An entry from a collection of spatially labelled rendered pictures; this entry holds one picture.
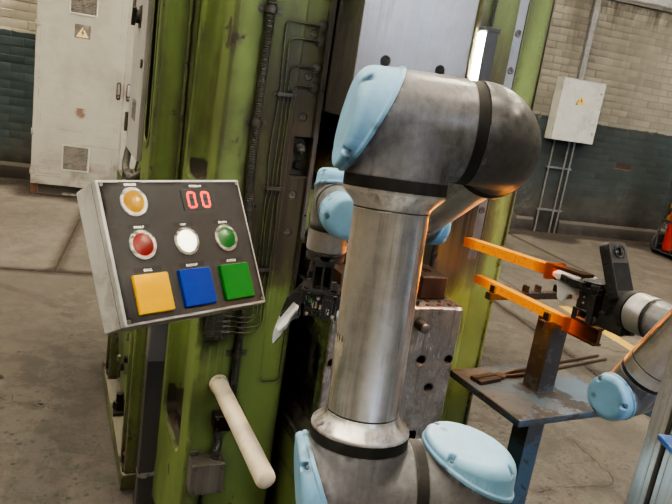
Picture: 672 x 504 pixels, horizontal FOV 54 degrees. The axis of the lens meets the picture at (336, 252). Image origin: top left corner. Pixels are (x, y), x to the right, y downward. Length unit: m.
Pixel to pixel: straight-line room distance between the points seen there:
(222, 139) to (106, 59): 5.26
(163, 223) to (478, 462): 0.80
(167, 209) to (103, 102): 5.54
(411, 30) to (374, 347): 1.05
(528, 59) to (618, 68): 7.36
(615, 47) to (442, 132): 8.65
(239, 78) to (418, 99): 0.99
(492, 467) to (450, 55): 1.13
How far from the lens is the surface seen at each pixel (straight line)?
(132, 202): 1.32
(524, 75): 2.02
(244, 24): 1.65
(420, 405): 1.87
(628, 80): 9.47
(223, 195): 1.46
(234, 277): 1.40
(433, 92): 0.71
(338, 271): 1.69
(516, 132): 0.73
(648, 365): 1.12
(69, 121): 6.93
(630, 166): 9.69
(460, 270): 2.01
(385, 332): 0.73
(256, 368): 1.85
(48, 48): 6.93
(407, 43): 1.65
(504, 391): 1.92
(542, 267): 1.49
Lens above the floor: 1.43
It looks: 14 degrees down
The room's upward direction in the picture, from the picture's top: 9 degrees clockwise
